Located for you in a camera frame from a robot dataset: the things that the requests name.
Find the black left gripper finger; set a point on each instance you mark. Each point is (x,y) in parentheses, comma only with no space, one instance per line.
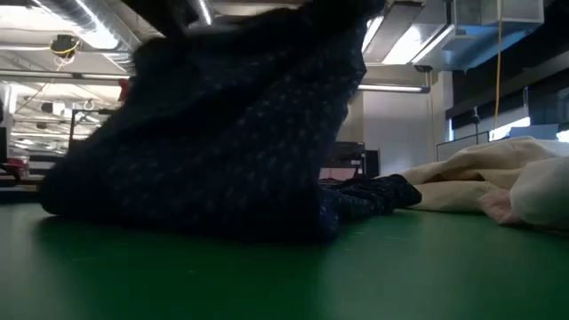
(162,15)

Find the navy dotted shirt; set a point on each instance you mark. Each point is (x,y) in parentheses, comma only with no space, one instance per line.
(231,133)

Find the pink button shirt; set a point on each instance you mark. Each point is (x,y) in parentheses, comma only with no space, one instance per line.
(500,208)

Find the white button shirt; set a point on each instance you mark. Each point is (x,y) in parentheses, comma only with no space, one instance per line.
(542,191)

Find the red tag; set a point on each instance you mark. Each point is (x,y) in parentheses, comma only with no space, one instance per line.
(123,91)

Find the small red box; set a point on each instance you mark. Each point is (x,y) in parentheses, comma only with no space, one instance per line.
(18,168)

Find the black computer monitor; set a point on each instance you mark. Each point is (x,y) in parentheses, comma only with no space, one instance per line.
(349,157)

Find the light wooden desk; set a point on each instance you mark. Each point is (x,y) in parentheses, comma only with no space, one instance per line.
(391,88)

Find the white ceiling air unit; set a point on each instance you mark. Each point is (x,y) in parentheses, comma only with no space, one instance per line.
(444,31)

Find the metal framed panel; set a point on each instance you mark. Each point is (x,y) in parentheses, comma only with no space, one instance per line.
(458,149)

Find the small black stand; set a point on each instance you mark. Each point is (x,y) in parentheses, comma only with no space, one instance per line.
(476,124)

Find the cream shirt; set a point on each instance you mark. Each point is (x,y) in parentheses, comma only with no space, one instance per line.
(462,178)

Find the green table mat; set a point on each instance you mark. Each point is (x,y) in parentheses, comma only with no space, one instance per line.
(400,275)

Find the smooth silver ventilation duct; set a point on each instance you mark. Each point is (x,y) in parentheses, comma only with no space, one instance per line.
(204,11)

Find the ribbed silver ventilation duct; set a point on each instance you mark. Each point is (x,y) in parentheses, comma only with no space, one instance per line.
(98,22)

